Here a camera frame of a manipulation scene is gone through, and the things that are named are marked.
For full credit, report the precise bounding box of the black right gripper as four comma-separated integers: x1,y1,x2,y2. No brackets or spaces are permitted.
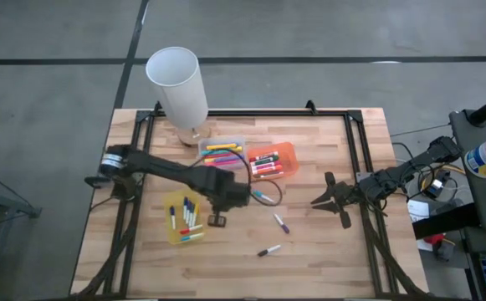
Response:
310,171,365,230

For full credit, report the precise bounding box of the purple highlighter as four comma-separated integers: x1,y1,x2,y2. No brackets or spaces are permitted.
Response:
215,154,246,164

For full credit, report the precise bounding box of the teal-capped white marker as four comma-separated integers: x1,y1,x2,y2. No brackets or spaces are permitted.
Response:
252,190,275,205

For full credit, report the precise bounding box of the teal highlighter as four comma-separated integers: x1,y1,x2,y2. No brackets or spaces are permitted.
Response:
201,147,238,156

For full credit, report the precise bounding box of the orange-red whiteboard marker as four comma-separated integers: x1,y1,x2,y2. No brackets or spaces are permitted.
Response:
252,165,284,176

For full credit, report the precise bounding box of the magenta whiteboard marker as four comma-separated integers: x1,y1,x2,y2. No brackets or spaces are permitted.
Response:
251,161,283,171

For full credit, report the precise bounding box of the green whiteboard marker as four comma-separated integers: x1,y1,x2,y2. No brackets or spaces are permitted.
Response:
250,156,281,167

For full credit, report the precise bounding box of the red whiteboard marker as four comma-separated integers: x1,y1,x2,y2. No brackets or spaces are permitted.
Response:
248,150,280,163

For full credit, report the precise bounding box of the black-capped white marker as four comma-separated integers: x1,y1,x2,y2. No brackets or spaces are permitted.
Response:
257,244,282,258

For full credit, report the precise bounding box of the yellow plastic bin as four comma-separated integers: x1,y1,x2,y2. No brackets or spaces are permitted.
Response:
162,188,207,246

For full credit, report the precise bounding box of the clear plastic bin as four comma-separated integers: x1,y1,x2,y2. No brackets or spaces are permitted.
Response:
197,134,248,173

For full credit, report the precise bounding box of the orange plastic bin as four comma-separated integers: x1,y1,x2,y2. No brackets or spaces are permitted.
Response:
246,140,300,181

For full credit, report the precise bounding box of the white paper sheet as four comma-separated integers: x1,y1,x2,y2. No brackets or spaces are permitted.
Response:
407,199,431,223

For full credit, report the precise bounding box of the small power device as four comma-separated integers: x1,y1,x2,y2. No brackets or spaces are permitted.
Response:
420,177,449,201

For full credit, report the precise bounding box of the red object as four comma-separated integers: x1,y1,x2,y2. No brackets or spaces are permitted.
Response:
424,232,448,247

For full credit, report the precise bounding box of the grey cart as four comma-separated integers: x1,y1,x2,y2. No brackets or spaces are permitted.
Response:
448,107,486,234

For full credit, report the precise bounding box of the black stand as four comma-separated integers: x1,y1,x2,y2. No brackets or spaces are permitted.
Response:
0,165,43,301

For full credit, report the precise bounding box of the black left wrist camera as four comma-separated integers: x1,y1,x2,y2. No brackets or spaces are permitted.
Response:
207,213,228,229

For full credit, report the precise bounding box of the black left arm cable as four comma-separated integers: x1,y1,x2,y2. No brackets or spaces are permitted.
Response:
192,147,284,207

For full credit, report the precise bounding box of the black metal table frame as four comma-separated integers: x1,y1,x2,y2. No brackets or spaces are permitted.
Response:
70,99,430,300

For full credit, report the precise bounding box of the black strap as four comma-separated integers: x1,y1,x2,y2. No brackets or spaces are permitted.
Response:
412,202,483,241

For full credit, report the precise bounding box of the yellow cable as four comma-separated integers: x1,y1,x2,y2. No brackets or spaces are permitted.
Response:
420,161,469,189

